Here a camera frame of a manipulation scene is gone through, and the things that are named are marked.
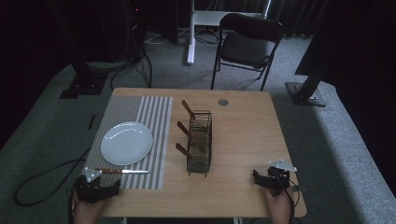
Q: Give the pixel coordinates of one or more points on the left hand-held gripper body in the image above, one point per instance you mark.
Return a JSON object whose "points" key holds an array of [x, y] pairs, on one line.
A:
{"points": [[89, 186]]}

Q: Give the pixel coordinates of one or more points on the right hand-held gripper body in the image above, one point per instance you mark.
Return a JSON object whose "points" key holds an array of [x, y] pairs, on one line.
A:
{"points": [[278, 177]]}

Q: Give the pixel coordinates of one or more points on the person's left hand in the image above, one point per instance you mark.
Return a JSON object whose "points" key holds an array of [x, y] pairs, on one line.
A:
{"points": [[87, 212]]}

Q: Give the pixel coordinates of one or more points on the person's right hand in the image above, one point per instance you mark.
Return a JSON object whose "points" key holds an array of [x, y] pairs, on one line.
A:
{"points": [[278, 209]]}

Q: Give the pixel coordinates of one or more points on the white round plate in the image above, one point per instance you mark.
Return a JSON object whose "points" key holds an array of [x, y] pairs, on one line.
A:
{"points": [[126, 143]]}

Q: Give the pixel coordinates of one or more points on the small black bar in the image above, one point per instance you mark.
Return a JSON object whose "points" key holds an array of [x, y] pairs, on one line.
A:
{"points": [[91, 122]]}

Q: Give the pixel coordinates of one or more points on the grey striped placemat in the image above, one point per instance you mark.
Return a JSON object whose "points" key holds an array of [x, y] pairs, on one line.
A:
{"points": [[155, 124]]}

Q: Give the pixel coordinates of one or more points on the grey round table grommet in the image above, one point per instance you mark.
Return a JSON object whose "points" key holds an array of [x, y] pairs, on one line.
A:
{"points": [[223, 102]]}

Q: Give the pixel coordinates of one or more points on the black folding chair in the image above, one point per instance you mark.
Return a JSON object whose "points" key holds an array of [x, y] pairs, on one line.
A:
{"points": [[246, 46]]}

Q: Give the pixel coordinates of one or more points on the black stand with base plate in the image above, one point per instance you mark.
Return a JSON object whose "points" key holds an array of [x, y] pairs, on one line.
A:
{"points": [[84, 84], [306, 93]]}

